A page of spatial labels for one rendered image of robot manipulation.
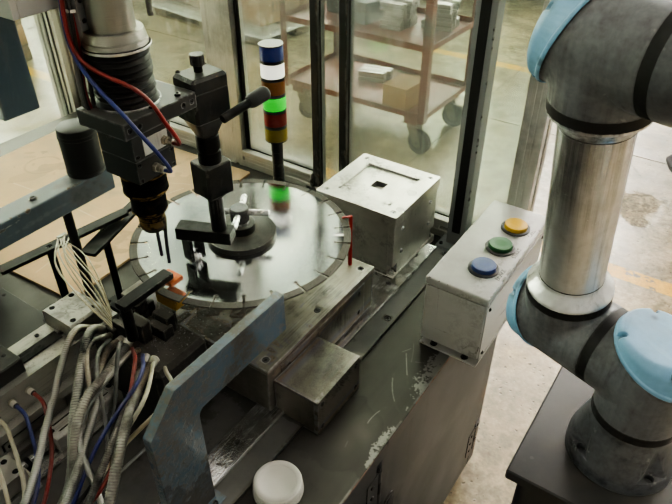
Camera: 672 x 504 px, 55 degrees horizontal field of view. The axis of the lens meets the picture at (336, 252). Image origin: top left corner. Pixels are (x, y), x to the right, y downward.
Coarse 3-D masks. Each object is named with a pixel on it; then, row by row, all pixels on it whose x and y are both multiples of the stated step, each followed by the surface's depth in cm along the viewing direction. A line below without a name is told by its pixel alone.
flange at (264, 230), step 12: (228, 216) 107; (252, 216) 107; (264, 216) 107; (240, 228) 101; (252, 228) 102; (264, 228) 104; (240, 240) 101; (252, 240) 101; (264, 240) 102; (228, 252) 100; (240, 252) 100; (252, 252) 100
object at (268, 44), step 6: (264, 42) 116; (270, 42) 116; (276, 42) 116; (282, 42) 116; (264, 48) 115; (270, 48) 114; (276, 48) 115; (282, 48) 116; (264, 54) 115; (270, 54) 115; (276, 54) 115; (282, 54) 116; (264, 60) 116; (270, 60) 116; (276, 60) 116; (282, 60) 117
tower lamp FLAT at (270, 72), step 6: (264, 66) 117; (270, 66) 116; (276, 66) 117; (282, 66) 118; (264, 72) 118; (270, 72) 117; (276, 72) 117; (282, 72) 118; (264, 78) 118; (270, 78) 118; (276, 78) 118; (282, 78) 119
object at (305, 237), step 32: (256, 192) 115; (288, 192) 115; (288, 224) 107; (320, 224) 107; (160, 256) 100; (224, 256) 100; (256, 256) 100; (288, 256) 100; (320, 256) 100; (192, 288) 94; (224, 288) 94; (256, 288) 94; (288, 288) 94
